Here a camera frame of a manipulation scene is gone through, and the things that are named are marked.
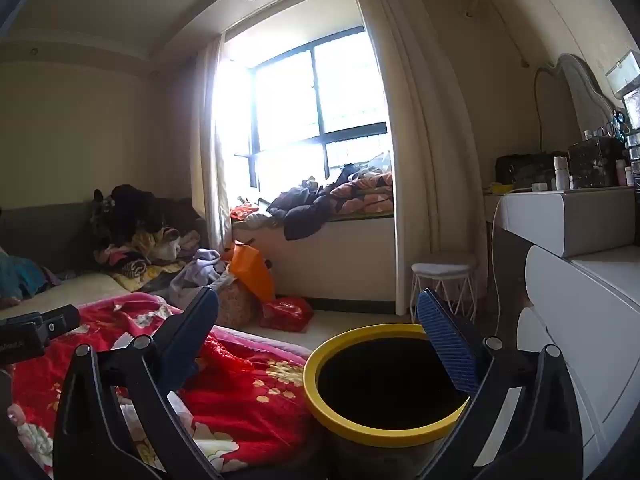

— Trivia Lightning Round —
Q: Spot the bedding pile on windowsill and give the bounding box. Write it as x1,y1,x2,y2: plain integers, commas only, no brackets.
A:
267,185,337,242

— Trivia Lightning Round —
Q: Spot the white drawer cabinet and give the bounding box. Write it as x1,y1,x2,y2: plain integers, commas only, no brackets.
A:
516,244,640,463

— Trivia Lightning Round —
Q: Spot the red plastic bag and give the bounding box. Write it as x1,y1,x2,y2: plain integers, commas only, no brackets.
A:
258,296,315,334

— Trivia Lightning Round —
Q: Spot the red floral blanket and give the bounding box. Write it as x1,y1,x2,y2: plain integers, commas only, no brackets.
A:
0,295,313,480

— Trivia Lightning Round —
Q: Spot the wide cream curtain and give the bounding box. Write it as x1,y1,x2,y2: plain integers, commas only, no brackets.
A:
347,0,490,317

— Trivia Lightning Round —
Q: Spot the orange paper bag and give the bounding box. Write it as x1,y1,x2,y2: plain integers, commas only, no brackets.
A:
222,240,277,304

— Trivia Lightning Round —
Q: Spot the yellow-rimmed black trash bin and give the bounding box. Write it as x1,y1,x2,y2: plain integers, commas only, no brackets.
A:
302,324,473,480

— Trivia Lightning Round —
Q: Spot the orange patterned quilt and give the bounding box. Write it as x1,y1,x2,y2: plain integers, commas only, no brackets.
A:
329,170,396,216

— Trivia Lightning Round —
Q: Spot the white wire stool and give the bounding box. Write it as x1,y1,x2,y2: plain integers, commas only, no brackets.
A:
411,251,481,324

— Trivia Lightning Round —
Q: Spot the black-framed window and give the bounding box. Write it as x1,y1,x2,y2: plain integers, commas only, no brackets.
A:
215,25,392,196

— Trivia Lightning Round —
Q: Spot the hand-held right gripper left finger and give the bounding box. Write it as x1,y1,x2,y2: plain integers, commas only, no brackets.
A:
52,287,223,480

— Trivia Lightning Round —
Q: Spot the clear cosmetic organiser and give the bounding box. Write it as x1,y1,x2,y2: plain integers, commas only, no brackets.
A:
606,50,640,187

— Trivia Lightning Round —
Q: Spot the grey sofa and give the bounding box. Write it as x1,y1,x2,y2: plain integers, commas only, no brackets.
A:
0,199,210,322

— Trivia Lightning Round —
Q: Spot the teal cloth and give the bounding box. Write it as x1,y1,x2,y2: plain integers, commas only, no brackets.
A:
0,251,52,302

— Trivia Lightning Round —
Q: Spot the narrow cream curtain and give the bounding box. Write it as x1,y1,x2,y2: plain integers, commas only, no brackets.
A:
192,35,237,257

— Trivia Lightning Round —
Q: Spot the white vanity desk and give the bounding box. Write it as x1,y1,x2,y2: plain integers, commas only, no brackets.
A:
482,186,640,257

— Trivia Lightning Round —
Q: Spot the dark cosmetic box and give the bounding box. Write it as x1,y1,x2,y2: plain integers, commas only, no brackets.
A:
568,136,626,190

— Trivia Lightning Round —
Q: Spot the wavy-framed mirror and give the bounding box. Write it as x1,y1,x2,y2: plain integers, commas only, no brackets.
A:
534,52,617,154

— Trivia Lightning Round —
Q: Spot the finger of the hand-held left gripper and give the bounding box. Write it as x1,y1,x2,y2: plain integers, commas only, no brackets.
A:
34,304,82,347

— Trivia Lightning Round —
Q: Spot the pink floral fabric bag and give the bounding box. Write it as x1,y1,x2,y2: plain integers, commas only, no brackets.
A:
215,279,264,329

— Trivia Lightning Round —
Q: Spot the lavender cloth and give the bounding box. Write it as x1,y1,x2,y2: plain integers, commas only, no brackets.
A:
169,248,229,307

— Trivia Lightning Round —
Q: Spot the wall cord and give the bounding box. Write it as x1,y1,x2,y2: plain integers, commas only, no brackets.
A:
499,7,532,69

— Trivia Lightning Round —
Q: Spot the pile of patterned clothes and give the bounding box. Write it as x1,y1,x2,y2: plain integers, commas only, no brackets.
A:
94,227,202,282

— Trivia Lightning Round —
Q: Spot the white bottle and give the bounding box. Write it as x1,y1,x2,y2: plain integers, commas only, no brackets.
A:
552,155,570,191

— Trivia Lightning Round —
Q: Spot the white power cable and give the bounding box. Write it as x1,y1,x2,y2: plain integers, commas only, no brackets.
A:
491,186,537,342

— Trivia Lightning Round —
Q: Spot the white cloth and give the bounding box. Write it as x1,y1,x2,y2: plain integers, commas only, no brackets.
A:
245,212,281,232

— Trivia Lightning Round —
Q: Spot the pile of black clothes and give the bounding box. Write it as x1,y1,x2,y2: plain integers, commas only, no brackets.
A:
91,184,202,252

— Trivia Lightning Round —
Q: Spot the white window seat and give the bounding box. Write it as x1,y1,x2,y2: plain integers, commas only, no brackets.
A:
232,214,399,313

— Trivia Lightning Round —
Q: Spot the black bag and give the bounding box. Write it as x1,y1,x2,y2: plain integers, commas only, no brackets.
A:
495,152,557,189

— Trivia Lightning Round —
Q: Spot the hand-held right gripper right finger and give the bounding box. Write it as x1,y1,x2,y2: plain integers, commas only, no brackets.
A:
415,287,586,480

